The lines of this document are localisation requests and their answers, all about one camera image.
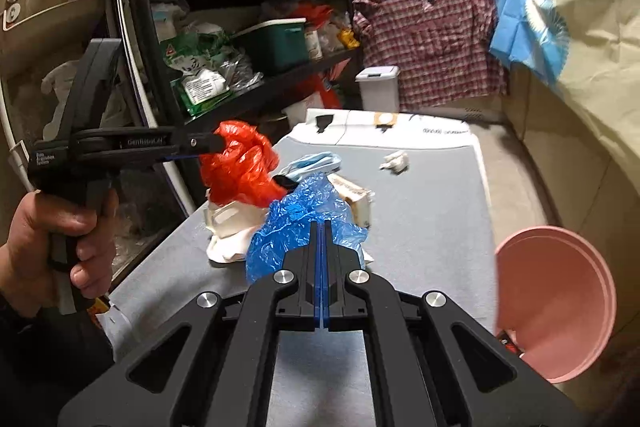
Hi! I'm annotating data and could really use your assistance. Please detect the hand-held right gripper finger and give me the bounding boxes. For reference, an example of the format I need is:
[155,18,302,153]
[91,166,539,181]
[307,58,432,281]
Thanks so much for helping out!
[57,221,323,427]
[322,221,586,427]

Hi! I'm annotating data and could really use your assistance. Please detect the orange plastic bag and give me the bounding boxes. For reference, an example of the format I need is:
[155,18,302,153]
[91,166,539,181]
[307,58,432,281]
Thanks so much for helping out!
[315,74,347,110]

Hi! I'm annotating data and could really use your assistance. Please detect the person's left forearm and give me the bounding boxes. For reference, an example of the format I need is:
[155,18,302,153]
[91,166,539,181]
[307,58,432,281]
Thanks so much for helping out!
[0,289,117,427]

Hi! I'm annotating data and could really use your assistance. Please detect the blue patterned cloth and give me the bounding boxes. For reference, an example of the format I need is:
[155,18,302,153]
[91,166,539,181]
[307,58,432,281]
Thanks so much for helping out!
[489,0,571,88]

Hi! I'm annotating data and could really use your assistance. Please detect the small beige paper box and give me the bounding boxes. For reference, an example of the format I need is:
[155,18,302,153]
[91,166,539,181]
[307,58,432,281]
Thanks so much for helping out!
[327,173,376,228]

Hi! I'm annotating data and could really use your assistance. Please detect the blue face mask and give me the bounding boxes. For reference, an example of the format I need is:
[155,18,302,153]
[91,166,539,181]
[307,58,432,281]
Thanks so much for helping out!
[277,152,343,182]

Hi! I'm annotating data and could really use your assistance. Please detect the white printed table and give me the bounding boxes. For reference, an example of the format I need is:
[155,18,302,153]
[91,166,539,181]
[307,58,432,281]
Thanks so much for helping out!
[290,108,473,148]

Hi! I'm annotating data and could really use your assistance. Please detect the red plaid shirt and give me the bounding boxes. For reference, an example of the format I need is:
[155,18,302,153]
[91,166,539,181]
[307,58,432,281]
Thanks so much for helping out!
[350,0,511,110]

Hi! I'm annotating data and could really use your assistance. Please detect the white lidded bin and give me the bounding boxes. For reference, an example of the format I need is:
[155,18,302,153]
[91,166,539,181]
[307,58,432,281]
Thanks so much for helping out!
[355,66,401,114]

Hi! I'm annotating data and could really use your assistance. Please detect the blue plastic bag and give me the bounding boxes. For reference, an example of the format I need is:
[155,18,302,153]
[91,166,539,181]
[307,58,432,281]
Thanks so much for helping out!
[245,172,373,285]

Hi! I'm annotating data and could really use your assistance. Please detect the grey mat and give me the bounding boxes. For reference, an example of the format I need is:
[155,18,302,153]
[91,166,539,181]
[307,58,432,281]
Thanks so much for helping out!
[107,134,498,427]

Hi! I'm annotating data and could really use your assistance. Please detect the black hose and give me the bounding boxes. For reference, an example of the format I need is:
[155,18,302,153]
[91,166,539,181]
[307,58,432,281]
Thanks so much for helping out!
[125,0,187,128]

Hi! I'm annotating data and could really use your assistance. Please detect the white paper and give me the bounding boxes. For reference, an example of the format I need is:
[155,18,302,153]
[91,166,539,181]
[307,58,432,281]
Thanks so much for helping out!
[205,199,273,265]

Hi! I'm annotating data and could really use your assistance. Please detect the cream cloth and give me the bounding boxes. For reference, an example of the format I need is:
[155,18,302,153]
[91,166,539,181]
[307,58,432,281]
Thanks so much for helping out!
[520,0,640,208]

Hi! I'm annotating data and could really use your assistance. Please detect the person's left hand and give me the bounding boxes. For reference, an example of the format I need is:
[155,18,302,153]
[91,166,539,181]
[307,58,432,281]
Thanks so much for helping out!
[0,189,120,320]

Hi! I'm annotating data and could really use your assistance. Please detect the green snack bag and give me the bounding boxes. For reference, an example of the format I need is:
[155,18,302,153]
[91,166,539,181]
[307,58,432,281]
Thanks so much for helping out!
[172,67,236,116]
[165,32,236,72]

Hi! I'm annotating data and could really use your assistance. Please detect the pink plastic bucket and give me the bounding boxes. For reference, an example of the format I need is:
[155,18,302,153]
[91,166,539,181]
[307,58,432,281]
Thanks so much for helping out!
[494,226,618,385]

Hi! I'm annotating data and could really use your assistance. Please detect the beige cardboard box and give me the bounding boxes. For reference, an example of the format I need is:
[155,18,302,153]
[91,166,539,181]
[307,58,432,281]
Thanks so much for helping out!
[0,0,110,70]

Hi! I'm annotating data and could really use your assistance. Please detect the green storage box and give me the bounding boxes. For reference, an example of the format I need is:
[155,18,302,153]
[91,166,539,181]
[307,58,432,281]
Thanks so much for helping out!
[232,18,310,75]

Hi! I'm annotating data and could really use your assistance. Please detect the red plastic bag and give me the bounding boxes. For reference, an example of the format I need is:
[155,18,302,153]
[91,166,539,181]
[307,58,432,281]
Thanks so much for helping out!
[200,120,288,208]

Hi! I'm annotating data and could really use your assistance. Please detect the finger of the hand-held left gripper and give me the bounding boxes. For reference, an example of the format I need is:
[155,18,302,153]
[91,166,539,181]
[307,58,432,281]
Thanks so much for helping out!
[172,131,227,158]

